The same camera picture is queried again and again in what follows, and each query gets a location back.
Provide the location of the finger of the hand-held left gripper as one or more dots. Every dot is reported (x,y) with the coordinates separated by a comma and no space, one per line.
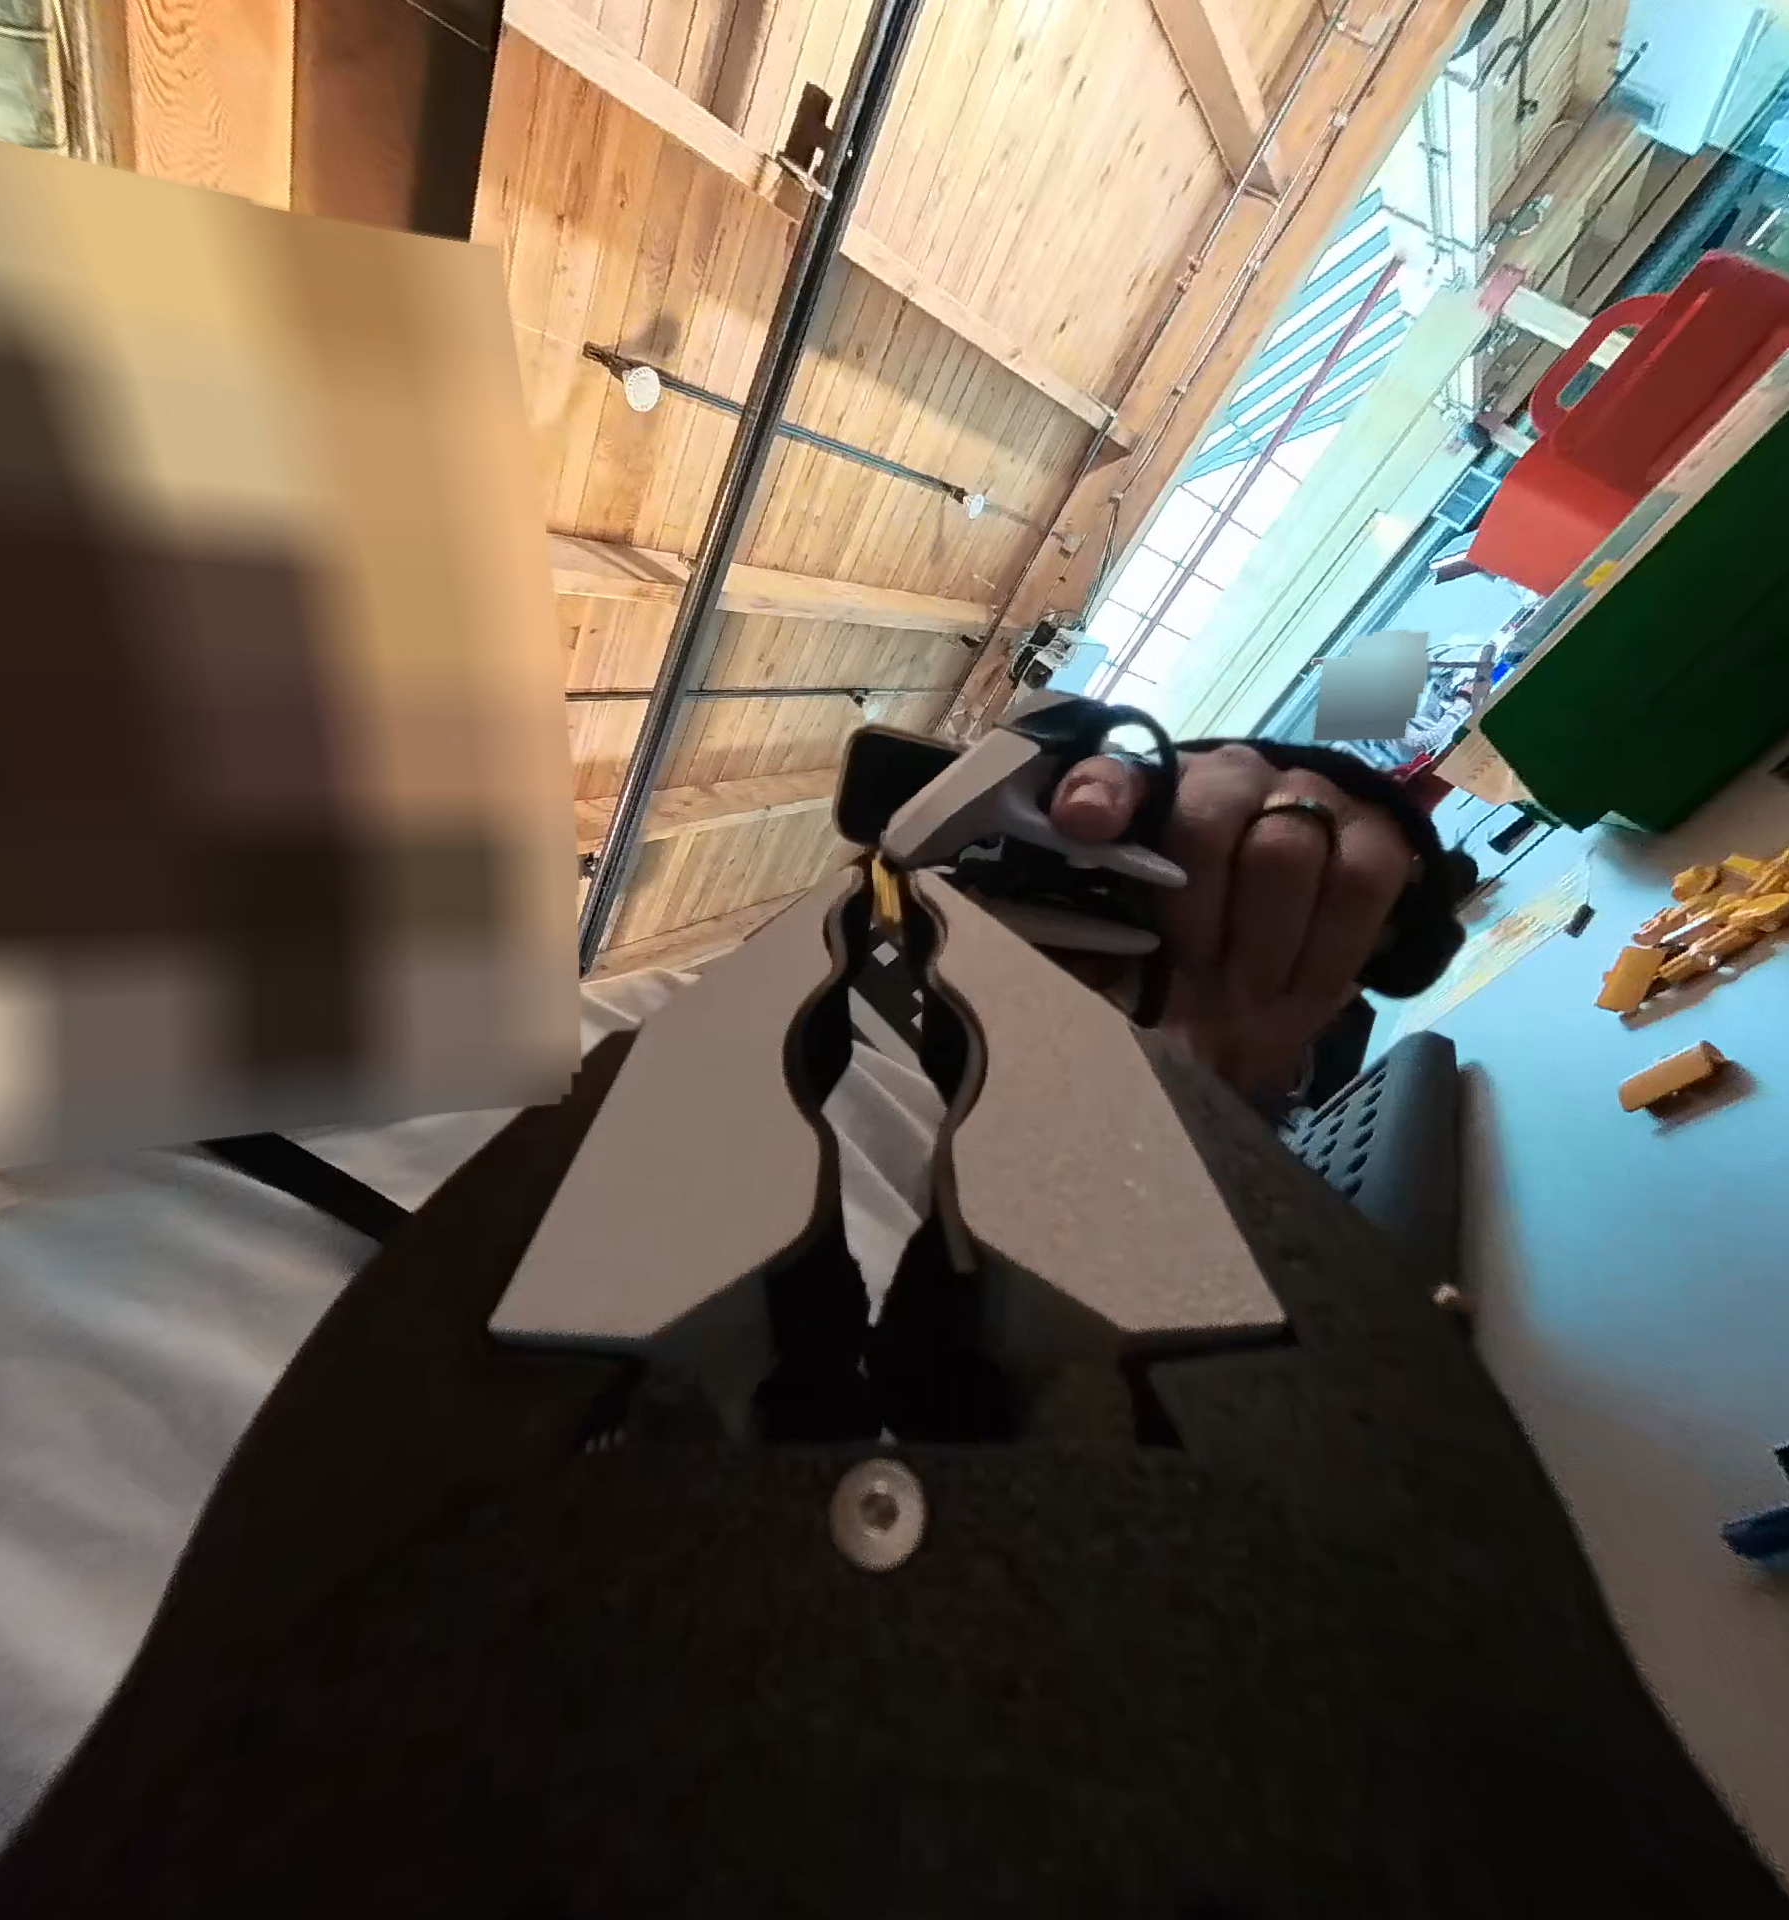
(971,789)

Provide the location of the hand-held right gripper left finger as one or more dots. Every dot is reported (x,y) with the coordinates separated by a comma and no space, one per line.
(655,1199)

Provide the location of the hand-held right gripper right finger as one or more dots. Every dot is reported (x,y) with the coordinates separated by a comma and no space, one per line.
(1120,1199)

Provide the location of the yellow lego axle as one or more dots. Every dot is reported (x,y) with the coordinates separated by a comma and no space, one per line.
(884,886)

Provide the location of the pile of yellow lego pieces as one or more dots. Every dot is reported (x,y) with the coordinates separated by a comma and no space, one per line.
(1719,916)

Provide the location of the person's left hand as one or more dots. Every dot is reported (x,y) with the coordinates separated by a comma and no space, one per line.
(1270,930)

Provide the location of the white ceiling projector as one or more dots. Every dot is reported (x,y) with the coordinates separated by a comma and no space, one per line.
(1051,644)

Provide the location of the light blue plastic bag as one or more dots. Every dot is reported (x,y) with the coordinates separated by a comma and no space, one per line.
(1630,545)

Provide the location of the green plastic bin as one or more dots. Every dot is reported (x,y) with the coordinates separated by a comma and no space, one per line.
(1704,677)

